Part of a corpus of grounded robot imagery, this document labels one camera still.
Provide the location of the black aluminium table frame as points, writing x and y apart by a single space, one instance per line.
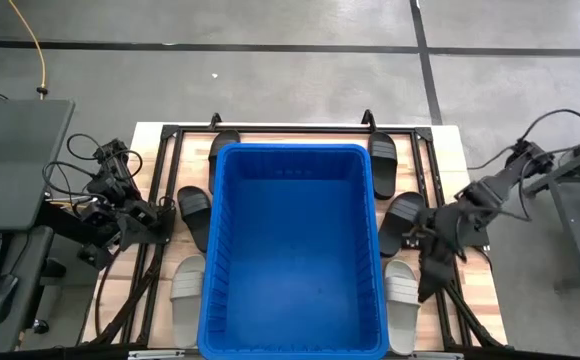
320 130

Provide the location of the silver metal bracket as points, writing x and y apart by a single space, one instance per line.
155 355
435 356

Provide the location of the black computer mouse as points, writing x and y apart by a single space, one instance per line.
0 300

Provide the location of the dark grey desk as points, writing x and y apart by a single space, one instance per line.
27 260

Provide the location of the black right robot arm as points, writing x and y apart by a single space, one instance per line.
500 182

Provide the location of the dark grey metal stand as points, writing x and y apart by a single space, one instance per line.
570 220

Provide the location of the black slide sandal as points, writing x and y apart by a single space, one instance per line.
195 210
400 215
383 165
220 145

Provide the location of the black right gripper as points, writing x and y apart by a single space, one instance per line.
447 225

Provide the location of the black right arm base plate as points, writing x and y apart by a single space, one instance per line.
477 240

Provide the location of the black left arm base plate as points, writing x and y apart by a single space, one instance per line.
165 235

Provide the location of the grey slide sandal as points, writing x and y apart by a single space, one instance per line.
402 310
187 300

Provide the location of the black caster wheel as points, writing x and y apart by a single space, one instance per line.
41 326

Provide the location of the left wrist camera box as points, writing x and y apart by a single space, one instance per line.
143 213

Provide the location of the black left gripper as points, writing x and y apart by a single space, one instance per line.
97 212

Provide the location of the large blue plastic bin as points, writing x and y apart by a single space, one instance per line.
295 250

